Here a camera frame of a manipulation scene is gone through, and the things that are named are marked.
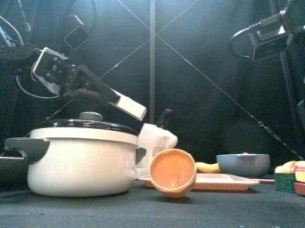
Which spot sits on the small orange toy piece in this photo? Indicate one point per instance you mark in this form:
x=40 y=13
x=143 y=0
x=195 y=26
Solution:
x=244 y=153

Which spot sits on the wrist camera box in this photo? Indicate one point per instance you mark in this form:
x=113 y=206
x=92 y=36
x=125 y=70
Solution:
x=270 y=44
x=76 y=36

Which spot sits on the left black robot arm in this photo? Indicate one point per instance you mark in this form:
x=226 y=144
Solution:
x=13 y=52

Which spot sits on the black pot lid grey knob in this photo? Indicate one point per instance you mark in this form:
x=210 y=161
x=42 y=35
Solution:
x=88 y=121

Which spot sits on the brown flat board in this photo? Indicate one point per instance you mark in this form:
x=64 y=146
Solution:
x=263 y=180

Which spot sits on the red yellow toy sushi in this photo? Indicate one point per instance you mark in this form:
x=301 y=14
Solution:
x=299 y=178

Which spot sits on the grey vertical frame pole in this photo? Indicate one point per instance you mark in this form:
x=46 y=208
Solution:
x=151 y=59

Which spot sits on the grey toy bowl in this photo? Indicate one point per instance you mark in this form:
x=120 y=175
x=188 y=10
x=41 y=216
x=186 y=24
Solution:
x=242 y=165

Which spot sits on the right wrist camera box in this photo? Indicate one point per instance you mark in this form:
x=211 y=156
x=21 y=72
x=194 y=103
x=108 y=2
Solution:
x=270 y=44

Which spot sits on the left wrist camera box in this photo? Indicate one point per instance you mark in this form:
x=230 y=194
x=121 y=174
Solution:
x=76 y=36

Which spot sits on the white plastic toy jug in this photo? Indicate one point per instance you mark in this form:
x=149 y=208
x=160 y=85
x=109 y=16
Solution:
x=156 y=142

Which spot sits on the pink rectangular plastic tray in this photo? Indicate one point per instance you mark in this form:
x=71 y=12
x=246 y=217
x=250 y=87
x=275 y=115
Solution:
x=222 y=181

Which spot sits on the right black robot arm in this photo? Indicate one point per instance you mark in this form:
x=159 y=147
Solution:
x=297 y=17

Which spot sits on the orange plastic toy bowl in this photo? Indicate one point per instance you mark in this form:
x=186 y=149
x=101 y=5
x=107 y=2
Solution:
x=172 y=172

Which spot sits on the yellow toy banana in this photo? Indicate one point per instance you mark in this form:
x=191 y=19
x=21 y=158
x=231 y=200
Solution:
x=207 y=168

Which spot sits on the green toy sushi yellow top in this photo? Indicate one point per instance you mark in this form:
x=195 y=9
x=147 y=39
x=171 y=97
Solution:
x=285 y=179

